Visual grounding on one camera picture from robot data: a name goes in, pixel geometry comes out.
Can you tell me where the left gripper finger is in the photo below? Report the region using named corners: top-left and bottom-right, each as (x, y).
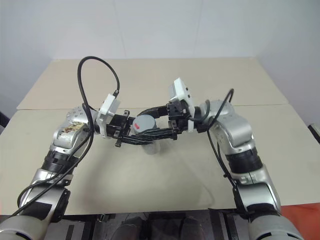
top-left (122, 109), bottom-right (137, 131)
top-left (114, 136), bottom-right (154, 149)

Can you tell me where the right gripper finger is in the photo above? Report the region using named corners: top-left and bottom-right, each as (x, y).
top-left (136, 104), bottom-right (171, 121)
top-left (128, 126), bottom-right (179, 141)

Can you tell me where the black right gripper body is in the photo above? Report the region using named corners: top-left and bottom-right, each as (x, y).
top-left (166, 99), bottom-right (191, 137)

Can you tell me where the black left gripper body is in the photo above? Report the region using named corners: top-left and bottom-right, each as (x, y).
top-left (106, 113), bottom-right (132, 140)

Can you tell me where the grey jar lid red arrow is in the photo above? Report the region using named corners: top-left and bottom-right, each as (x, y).
top-left (132, 114), bottom-right (157, 136)

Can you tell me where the grey jar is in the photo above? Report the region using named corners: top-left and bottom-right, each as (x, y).
top-left (141, 134), bottom-right (161, 156)

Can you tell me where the dark object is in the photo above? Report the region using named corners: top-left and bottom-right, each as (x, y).
top-left (0, 109), bottom-right (11, 137)

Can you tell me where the black object with white edge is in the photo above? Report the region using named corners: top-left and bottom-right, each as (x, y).
top-left (307, 122), bottom-right (320, 145)

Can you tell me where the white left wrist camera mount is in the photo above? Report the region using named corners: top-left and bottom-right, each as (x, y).
top-left (95, 92), bottom-right (121, 139)

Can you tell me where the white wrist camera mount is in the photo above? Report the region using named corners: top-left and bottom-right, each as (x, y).
top-left (167, 77), bottom-right (196, 133)
top-left (95, 92), bottom-right (121, 139)

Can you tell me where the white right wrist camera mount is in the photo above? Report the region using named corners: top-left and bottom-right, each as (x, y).
top-left (167, 77), bottom-right (196, 133)

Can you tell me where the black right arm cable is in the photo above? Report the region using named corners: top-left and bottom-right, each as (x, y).
top-left (192, 87), bottom-right (251, 216)

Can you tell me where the black table frame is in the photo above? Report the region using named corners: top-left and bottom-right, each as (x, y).
top-left (47, 208), bottom-right (253, 240)

